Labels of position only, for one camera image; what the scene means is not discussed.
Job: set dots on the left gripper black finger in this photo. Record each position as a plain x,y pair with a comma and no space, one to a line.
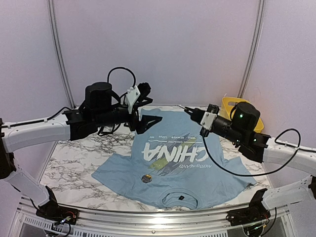
147,122
140,102

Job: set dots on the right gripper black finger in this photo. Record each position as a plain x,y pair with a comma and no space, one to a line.
193,111
195,115

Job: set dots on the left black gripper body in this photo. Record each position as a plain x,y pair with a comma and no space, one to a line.
107,117

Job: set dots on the black brooch box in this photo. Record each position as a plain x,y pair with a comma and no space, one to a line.
106,130

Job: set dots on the light blue printed t-shirt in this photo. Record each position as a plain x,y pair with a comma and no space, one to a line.
187,170

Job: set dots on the white round brooch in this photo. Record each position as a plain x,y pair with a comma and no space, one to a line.
146,178

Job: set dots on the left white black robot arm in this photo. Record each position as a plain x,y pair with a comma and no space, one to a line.
101,107

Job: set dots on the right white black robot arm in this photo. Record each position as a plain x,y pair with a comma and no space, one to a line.
261,148

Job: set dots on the yellow plastic basket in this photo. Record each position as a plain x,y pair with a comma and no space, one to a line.
241,113

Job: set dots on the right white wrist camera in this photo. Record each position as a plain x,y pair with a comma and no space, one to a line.
209,116

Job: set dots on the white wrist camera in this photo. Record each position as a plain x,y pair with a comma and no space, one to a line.
135,92
209,116

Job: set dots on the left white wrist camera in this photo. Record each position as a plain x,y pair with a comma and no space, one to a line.
135,92

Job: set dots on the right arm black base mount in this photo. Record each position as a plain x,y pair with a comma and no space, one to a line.
253,213

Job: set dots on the aluminium front frame rail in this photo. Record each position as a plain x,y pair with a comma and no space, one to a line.
109,223

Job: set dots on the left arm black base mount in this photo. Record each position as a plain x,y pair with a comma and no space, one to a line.
53,211

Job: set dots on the right aluminium wall post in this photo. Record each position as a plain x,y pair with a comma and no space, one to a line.
253,48

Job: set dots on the aluminium wall post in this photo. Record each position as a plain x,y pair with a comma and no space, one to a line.
58,51
253,48

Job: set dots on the left aluminium wall post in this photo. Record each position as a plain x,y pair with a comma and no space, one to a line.
58,51

